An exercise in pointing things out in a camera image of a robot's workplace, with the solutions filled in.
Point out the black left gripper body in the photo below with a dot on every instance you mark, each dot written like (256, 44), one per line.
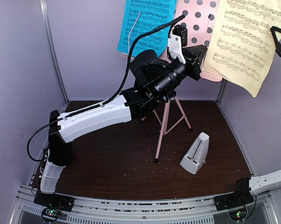
(194, 62)

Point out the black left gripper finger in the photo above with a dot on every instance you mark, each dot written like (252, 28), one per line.
(200, 53)
(192, 50)

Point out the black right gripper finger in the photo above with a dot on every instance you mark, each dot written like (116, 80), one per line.
(275, 29)
(275, 38)

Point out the pink music stand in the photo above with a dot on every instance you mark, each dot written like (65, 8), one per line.
(199, 21)

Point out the yellow sheet music page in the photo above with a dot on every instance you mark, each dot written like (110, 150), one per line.
(242, 48)

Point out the blue sheet music page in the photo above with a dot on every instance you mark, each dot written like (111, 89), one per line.
(141, 16)

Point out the white metronome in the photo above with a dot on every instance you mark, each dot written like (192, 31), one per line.
(196, 155)

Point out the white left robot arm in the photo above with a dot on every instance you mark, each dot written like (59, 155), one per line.
(155, 80)

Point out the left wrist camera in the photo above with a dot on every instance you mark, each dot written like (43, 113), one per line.
(176, 41)

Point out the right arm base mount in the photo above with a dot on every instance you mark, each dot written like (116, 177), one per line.
(239, 206)

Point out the aluminium front rail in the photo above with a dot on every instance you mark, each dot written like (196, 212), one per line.
(86, 210)

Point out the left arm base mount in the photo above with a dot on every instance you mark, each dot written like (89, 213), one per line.
(54, 205)

